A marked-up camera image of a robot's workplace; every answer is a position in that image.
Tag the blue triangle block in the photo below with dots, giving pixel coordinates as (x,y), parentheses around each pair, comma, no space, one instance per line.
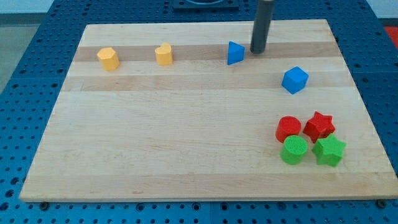
(236,53)

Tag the blue cube block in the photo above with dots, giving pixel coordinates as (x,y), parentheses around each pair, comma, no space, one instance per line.
(294,80)

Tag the light wooden board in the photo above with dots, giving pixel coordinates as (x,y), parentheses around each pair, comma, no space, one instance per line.
(200,129)

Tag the yellow heart block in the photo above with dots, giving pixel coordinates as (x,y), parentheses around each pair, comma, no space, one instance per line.
(163,54)

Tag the red cylinder block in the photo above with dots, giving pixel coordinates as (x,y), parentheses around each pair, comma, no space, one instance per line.
(287,126)

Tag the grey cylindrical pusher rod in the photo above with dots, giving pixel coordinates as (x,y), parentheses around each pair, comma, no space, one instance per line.
(262,21)

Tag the green cylinder block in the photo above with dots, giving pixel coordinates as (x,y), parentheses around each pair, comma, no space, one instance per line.
(293,150)

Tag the yellow hexagon block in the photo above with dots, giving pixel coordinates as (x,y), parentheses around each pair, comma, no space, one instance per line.
(108,58)

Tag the red star block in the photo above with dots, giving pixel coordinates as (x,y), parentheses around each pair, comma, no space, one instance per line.
(319,126)

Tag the green star block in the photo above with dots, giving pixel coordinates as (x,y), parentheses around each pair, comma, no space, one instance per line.
(329,151)

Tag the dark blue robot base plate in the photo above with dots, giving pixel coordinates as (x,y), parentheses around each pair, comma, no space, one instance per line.
(204,5)

